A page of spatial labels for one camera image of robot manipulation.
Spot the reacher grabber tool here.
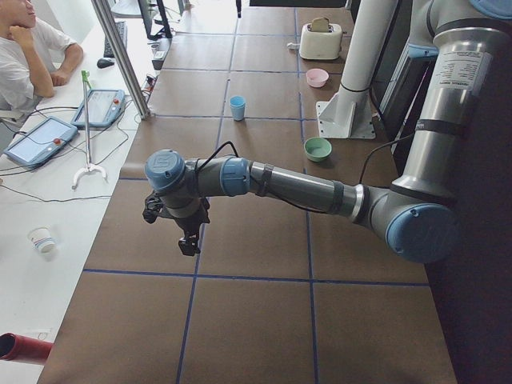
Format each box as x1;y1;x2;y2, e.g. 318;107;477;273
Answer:
71;70;107;190

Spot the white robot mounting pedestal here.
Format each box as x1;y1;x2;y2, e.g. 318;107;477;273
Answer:
316;0;398;139

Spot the pale blue cup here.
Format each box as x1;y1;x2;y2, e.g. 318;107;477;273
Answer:
230;104;246;122

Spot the teach pendant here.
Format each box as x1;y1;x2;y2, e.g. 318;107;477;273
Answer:
70;89;126;130
3;117;78;168

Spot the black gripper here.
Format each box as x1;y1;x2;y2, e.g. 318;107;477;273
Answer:
142;192;210;256

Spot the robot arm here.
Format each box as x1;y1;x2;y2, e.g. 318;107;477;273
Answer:
143;1;511;263

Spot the cream toaster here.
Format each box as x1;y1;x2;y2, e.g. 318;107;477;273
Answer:
298;23;342;60

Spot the red cylinder object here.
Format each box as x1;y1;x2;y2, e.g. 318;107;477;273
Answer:
1;333;53;365

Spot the paper cup on side table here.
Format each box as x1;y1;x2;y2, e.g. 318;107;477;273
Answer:
27;226;55;254

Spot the green bowl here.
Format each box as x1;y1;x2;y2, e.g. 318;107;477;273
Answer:
304;137;332;162

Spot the teach pendant far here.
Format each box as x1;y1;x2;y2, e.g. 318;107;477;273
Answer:
70;89;126;130

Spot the black computer mouse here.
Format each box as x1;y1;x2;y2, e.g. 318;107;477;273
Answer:
97;58;115;69

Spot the black keyboard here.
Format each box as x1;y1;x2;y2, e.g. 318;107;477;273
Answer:
102;20;128;59

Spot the pink bowl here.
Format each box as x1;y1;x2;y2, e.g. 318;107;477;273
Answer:
306;68;330;88

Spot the seated person in white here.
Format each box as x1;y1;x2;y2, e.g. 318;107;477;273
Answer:
1;0;83;112

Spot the teach pendant near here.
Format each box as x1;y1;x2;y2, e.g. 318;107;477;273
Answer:
3;117;78;168

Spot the aluminium frame post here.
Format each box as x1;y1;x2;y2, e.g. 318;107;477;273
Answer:
91;0;151;120

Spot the toast slice in toaster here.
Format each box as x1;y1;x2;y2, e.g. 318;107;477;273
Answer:
310;17;330;33

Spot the black monitor stand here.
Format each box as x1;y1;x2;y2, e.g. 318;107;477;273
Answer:
138;0;173;41

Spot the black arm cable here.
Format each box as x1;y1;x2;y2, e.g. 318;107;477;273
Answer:
191;139;337;215

